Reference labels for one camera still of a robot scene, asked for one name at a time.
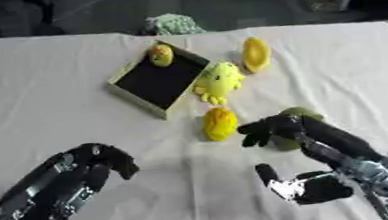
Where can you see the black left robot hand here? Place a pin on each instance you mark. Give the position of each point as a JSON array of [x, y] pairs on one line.
[[63, 185]]

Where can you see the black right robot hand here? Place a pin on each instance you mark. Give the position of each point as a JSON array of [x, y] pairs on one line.
[[324, 147]]

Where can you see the tan box with black inside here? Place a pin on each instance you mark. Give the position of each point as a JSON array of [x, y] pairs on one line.
[[157, 80]]

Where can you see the green toy fruit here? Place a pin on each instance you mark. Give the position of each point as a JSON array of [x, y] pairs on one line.
[[306, 112]]

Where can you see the yellow orange toy fruit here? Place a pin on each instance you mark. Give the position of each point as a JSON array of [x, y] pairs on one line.
[[219, 124]]

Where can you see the yellow toy banana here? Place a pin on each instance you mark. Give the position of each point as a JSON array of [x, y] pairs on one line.
[[256, 54]]

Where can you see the yellow soft toy octopus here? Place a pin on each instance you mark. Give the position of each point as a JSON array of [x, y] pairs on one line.
[[219, 81]]

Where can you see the yellow red toy mango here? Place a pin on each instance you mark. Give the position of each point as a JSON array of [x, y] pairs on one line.
[[161, 55]]

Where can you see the green white patterned bag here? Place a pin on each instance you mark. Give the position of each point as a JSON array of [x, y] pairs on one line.
[[171, 25]]

